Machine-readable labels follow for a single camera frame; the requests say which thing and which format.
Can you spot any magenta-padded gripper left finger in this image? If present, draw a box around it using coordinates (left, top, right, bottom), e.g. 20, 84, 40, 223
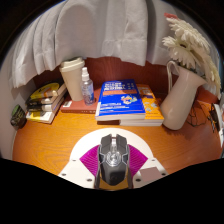
57, 144, 101, 189

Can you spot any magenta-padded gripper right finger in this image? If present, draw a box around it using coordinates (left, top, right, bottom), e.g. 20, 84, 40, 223
126, 144, 169, 189

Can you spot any grey black computer mouse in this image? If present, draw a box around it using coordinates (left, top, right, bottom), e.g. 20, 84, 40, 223
94, 133, 134, 189

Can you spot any yellow and white book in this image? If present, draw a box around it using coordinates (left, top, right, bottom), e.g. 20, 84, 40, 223
25, 106, 59, 125

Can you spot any red-brown book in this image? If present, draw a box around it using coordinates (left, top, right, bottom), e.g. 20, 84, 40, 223
59, 94, 101, 115

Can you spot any orange book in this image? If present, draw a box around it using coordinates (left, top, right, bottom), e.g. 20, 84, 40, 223
119, 83, 165, 127

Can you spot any dark green mug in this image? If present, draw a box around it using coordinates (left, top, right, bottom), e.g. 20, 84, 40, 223
9, 104, 28, 130

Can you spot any blue book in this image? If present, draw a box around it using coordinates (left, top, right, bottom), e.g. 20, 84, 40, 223
94, 78, 147, 122

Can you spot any white pitcher vase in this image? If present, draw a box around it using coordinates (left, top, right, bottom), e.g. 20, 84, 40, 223
159, 59, 208, 131

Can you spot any clear spray bottle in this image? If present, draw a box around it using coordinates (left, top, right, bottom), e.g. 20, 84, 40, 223
80, 66, 96, 106

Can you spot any white tablet device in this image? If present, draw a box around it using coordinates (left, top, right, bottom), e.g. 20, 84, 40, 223
213, 103, 224, 148

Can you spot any yellow and black book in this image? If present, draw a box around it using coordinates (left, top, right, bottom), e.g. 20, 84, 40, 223
29, 81, 67, 101

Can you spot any beige tumbler with lid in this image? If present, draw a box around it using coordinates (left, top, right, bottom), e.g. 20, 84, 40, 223
59, 56, 86, 102

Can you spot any white flower bouquet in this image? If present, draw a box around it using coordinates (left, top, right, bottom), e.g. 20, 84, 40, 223
161, 12, 222, 98

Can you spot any white pleated curtain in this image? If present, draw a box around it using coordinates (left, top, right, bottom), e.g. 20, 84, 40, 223
11, 0, 188, 89

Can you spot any black cable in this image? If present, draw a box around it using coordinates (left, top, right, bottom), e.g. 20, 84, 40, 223
188, 99, 219, 133

